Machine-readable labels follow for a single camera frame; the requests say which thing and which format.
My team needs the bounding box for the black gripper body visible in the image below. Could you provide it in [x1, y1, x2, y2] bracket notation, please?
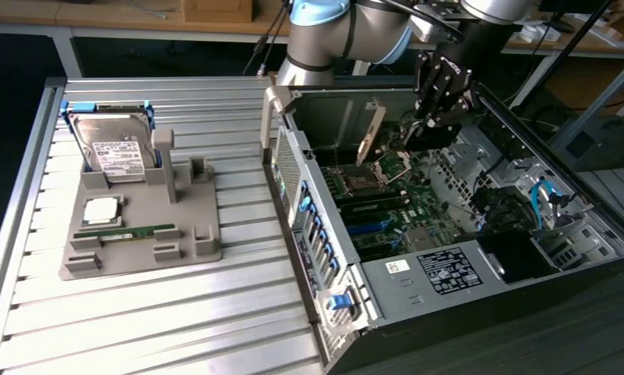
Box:
[436, 21, 516, 85]

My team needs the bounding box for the graphics card with metal bracket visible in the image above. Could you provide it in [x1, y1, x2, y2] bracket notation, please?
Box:
[354, 99, 462, 165]

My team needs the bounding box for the white tape roll box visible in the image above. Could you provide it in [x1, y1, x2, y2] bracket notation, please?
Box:
[514, 23, 562, 43]

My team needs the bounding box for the perforated metal disk bay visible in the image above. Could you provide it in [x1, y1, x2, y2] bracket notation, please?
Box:
[428, 124, 507, 206]

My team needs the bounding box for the black monitor stand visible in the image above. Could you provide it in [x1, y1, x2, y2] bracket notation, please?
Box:
[538, 0, 579, 33]

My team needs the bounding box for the black slanted pole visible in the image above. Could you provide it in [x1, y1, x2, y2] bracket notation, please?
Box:
[508, 0, 618, 113]

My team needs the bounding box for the metal socket cover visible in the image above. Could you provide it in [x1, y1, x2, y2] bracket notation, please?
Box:
[376, 150, 415, 184]

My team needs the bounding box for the green motherboard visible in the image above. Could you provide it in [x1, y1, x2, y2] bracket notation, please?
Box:
[319, 150, 479, 263]

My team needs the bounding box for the CPU socket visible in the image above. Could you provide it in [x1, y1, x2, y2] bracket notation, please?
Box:
[335, 163, 391, 196]

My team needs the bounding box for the grey computer tower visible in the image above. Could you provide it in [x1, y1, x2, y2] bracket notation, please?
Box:
[564, 116, 624, 173]

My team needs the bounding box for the black RAM slot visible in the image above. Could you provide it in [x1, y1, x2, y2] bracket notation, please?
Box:
[340, 203, 412, 220]
[336, 196, 410, 211]

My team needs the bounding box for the square chipset heatsink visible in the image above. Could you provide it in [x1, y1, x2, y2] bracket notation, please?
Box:
[403, 228, 439, 252]

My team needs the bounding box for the blue expansion slot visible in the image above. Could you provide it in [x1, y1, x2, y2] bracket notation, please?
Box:
[348, 220, 396, 236]

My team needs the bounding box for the large cardboard box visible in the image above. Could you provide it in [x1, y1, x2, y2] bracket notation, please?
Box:
[180, 0, 255, 23]

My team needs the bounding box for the grey power supply unit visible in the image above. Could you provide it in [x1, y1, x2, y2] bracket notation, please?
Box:
[360, 240, 506, 320]

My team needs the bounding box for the grey plastic parts rack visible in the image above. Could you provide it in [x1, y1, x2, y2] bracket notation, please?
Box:
[59, 128, 224, 281]

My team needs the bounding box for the open black PC case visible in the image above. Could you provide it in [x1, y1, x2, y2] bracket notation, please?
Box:
[259, 76, 624, 375]

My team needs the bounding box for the hard disk in blue caddy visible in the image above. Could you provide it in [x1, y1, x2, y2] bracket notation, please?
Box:
[60, 100, 160, 184]

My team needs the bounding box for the long wooden desk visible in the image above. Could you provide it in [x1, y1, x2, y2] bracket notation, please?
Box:
[0, 0, 624, 59]

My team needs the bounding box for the green RAM stick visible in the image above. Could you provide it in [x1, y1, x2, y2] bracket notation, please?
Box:
[73, 224, 179, 241]

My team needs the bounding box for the silver CPU chip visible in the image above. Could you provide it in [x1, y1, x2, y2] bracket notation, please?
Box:
[81, 197, 123, 227]

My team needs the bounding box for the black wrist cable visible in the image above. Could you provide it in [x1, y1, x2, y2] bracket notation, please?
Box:
[384, 0, 467, 42]

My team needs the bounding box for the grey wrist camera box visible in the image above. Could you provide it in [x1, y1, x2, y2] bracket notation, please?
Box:
[408, 14, 451, 43]

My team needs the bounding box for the aluminium profile frame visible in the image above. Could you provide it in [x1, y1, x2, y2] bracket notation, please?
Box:
[548, 65, 624, 157]

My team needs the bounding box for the light blue data wire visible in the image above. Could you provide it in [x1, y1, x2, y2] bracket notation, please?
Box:
[528, 176, 567, 231]

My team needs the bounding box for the black wire bundle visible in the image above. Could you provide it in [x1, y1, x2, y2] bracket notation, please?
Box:
[470, 186, 535, 235]

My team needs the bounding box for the dangling cable with metal plug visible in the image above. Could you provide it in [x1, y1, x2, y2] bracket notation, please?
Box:
[243, 0, 292, 76]

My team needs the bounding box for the grey wire bundle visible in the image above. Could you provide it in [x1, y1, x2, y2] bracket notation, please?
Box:
[530, 217, 590, 240]

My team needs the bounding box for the thin grey desk cable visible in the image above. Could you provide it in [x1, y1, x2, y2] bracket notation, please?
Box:
[127, 0, 180, 19]

